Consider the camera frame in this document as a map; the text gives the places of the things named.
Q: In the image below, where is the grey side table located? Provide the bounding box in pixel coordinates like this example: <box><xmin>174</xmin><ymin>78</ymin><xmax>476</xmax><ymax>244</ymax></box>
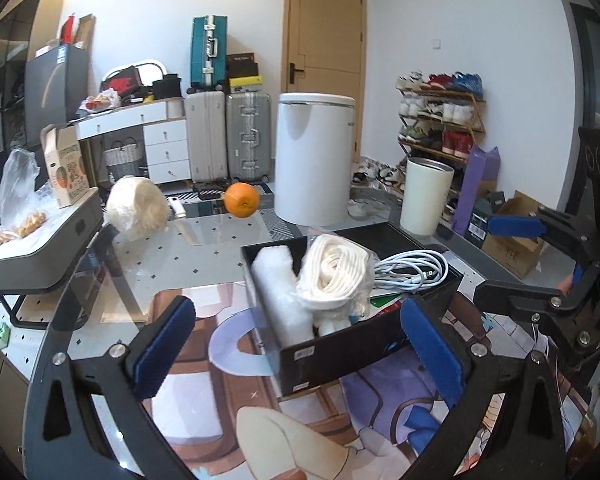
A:
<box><xmin>0</xmin><ymin>186</ymin><xmax>105</xmax><ymax>331</ymax></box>

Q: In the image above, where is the white foam wrap roll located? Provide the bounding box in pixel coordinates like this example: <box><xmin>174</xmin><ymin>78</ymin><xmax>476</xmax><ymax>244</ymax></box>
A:
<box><xmin>251</xmin><ymin>245</ymin><xmax>314</xmax><ymax>347</ymax></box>

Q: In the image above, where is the black cardboard box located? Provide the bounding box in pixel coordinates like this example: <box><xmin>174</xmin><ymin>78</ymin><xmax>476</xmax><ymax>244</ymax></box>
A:
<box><xmin>240</xmin><ymin>221</ymin><xmax>465</xmax><ymax>399</ymax></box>

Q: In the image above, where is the brown cardboard box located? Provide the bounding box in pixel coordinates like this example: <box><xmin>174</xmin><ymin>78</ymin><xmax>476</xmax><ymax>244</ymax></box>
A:
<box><xmin>482</xmin><ymin>191</ymin><xmax>544</xmax><ymax>278</ymax></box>

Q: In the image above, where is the printed fruit carton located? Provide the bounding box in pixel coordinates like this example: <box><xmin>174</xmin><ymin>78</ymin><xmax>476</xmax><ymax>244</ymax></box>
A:
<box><xmin>40</xmin><ymin>125</ymin><xmax>90</xmax><ymax>208</ymax></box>

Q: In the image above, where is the teal suitcase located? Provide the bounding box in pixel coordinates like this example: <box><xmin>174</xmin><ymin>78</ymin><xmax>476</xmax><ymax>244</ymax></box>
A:
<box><xmin>189</xmin><ymin>15</ymin><xmax>228</xmax><ymax>90</ymax></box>

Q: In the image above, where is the white cable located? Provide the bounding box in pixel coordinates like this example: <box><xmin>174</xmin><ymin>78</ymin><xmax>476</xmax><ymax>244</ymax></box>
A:
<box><xmin>371</xmin><ymin>250</ymin><xmax>451</xmax><ymax>294</ymax></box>

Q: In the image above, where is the white drawer desk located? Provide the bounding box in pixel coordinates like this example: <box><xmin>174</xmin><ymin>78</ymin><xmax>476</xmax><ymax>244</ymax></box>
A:
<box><xmin>76</xmin><ymin>98</ymin><xmax>192</xmax><ymax>184</ymax></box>

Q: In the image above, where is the dark grey refrigerator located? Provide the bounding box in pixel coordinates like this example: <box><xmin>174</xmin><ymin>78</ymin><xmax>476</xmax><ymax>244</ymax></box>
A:
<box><xmin>24</xmin><ymin>44</ymin><xmax>90</xmax><ymax>151</ymax></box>

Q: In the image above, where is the shoe rack with shoes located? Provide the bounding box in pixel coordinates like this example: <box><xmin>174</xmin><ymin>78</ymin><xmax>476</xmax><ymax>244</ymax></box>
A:
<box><xmin>396</xmin><ymin>70</ymin><xmax>486</xmax><ymax>198</ymax></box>

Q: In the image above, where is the woven basket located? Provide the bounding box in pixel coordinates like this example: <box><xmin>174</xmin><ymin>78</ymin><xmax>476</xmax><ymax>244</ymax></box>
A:
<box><xmin>104</xmin><ymin>136</ymin><xmax>145</xmax><ymax>184</ymax></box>

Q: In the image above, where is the clear plastic snack bag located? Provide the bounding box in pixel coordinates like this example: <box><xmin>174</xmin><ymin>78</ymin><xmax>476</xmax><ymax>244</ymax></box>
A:
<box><xmin>0</xmin><ymin>148</ymin><xmax>47</xmax><ymax>245</ymax></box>

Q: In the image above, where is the anime print desk mat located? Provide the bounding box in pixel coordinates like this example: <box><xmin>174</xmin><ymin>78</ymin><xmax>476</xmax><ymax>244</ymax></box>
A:
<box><xmin>144</xmin><ymin>278</ymin><xmax>596</xmax><ymax>480</ymax></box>

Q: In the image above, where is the bagged cream rope coil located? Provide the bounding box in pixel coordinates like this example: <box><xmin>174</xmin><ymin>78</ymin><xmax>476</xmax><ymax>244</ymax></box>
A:
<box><xmin>294</xmin><ymin>233</ymin><xmax>379</xmax><ymax>319</ymax></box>

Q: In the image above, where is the green medicine sachet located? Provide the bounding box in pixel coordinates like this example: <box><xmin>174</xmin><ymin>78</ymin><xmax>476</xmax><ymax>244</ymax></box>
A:
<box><xmin>370</xmin><ymin>295</ymin><xmax>404</xmax><ymax>310</ymax></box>

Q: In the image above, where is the cream yarn ball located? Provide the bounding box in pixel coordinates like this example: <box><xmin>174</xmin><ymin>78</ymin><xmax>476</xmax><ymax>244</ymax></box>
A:
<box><xmin>105</xmin><ymin>176</ymin><xmax>170</xmax><ymax>242</ymax></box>

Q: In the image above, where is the white electric kettle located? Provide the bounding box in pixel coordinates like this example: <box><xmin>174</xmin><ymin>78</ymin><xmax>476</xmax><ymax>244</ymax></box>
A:
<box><xmin>274</xmin><ymin>92</ymin><xmax>355</xmax><ymax>226</ymax></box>

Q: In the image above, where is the wooden door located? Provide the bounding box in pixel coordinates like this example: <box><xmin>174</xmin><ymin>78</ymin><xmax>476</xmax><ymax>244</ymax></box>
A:
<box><xmin>282</xmin><ymin>0</ymin><xmax>367</xmax><ymax>162</ymax></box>

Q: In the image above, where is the cream cylindrical cup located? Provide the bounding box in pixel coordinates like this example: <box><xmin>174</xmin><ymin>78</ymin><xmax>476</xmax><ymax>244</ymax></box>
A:
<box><xmin>400</xmin><ymin>157</ymin><xmax>454</xmax><ymax>236</ymax></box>

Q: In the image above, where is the white plush toy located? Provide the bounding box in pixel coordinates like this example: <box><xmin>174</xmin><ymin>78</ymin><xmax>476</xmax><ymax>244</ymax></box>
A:
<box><xmin>313</xmin><ymin>304</ymin><xmax>360</xmax><ymax>337</ymax></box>

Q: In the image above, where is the person right hand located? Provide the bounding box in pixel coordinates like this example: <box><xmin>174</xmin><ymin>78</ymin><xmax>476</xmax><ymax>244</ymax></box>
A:
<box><xmin>557</xmin><ymin>275</ymin><xmax>573</xmax><ymax>296</ymax></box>

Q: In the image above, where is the red black shoe bag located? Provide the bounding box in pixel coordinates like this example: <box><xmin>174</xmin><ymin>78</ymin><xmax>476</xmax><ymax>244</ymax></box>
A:
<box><xmin>99</xmin><ymin>65</ymin><xmax>143</xmax><ymax>99</ymax></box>

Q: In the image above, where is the silver suitcase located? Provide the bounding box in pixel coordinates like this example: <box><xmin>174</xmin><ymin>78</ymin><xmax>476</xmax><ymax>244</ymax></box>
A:
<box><xmin>226</xmin><ymin>92</ymin><xmax>272</xmax><ymax>182</ymax></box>

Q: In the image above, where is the orange fruit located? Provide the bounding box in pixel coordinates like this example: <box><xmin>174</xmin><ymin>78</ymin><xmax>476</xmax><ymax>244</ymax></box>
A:
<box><xmin>223</xmin><ymin>182</ymin><xmax>260</xmax><ymax>219</ymax></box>

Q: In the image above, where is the white suitcase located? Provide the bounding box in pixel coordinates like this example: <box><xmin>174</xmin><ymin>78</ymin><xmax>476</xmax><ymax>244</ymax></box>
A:
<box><xmin>185</xmin><ymin>91</ymin><xmax>228</xmax><ymax>182</ymax></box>

